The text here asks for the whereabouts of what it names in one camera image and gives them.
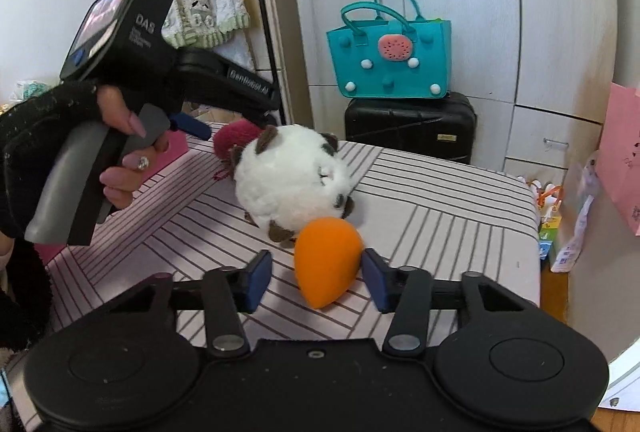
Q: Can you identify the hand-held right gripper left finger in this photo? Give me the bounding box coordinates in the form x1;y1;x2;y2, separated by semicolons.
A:
107;249;273;360

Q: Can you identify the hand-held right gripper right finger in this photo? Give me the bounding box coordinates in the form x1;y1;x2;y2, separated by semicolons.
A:
361;248;538;359

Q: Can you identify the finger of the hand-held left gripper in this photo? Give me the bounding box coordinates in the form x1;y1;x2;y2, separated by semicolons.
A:
169;112;212;141

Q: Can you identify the red knitted plush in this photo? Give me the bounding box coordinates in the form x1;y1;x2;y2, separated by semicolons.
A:
213;121;263;160

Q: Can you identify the orange teardrop sponge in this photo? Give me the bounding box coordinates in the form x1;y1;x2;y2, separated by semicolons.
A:
293;218;365;311

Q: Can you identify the white panda plush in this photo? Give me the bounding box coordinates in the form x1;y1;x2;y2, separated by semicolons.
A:
227;123;357;247

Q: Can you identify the person's left forearm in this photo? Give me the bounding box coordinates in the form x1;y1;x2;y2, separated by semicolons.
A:
0;227;53;353

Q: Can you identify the person's left hand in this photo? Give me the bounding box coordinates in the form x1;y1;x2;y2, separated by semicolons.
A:
0;79;171;238

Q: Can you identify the black suitcase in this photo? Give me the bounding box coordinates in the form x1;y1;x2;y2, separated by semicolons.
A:
344;92;477;165

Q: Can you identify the small green carton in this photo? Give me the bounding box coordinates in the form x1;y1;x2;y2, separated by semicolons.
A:
539;218;560;260

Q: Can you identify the teal felt handbag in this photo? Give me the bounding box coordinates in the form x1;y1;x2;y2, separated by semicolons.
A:
326;0;452;100

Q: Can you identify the clear plastic bag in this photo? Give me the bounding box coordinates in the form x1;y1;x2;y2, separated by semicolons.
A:
550;152;601;274

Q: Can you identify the pink paper bag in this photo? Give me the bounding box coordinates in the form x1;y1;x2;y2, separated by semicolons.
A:
595;82;640;238

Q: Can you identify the white wardrobe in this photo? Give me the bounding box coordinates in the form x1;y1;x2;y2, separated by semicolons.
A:
282;0;618;178

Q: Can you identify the small orange handled bag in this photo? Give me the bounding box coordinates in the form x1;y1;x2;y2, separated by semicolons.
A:
537;184;565;214

